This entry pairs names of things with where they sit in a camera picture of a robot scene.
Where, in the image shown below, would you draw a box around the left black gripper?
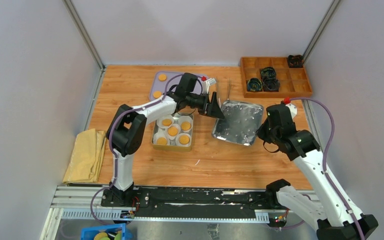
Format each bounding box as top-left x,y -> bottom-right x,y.
185,91 -> 225,120

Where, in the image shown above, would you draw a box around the round orange cookie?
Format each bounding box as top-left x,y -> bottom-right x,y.
155,137 -> 169,146
152,91 -> 163,99
161,118 -> 173,127
167,126 -> 179,137
180,121 -> 192,132
178,134 -> 191,145
158,73 -> 168,82

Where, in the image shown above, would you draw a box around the metal tongs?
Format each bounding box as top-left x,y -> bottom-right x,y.
216,77 -> 232,103

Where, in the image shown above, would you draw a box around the square metal cookie tin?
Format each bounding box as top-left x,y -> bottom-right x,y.
151,112 -> 194,152

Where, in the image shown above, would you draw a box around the silver tin lid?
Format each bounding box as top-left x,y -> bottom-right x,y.
211,100 -> 264,146

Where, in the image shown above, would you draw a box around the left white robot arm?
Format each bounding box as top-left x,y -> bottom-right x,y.
106,72 -> 225,207

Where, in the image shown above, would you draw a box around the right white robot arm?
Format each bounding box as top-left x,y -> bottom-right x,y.
257,103 -> 379,240

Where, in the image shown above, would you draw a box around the white paper cup top-right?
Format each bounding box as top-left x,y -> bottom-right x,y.
178,115 -> 193,133

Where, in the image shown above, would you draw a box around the white paper cup top-left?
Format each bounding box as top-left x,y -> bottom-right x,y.
156,114 -> 175,129

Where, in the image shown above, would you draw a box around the white paper cup centre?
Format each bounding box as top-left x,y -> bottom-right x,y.
165,123 -> 181,140

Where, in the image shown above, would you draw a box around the white paper cup bottom-right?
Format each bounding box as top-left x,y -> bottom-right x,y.
175,133 -> 192,148

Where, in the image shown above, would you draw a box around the white paper cup bottom-left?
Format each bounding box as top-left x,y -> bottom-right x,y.
153,131 -> 171,146

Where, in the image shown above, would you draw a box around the orange wooden compartment box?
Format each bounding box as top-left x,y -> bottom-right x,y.
239,56 -> 313,99

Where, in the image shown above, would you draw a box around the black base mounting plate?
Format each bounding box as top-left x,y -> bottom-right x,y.
100,186 -> 287,220

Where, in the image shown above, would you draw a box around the yellow folded cloth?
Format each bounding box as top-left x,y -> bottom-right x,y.
62,128 -> 106,184

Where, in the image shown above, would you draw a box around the blue plastic bin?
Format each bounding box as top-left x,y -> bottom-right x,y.
80,223 -> 133,240

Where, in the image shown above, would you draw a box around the black cable coil in box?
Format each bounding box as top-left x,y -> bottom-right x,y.
259,66 -> 277,80
246,77 -> 264,93
262,77 -> 281,93

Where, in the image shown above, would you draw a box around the black cable coil corner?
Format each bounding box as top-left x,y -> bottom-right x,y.
287,54 -> 304,68

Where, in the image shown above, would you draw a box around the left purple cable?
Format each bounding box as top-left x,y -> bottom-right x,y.
90,73 -> 208,226

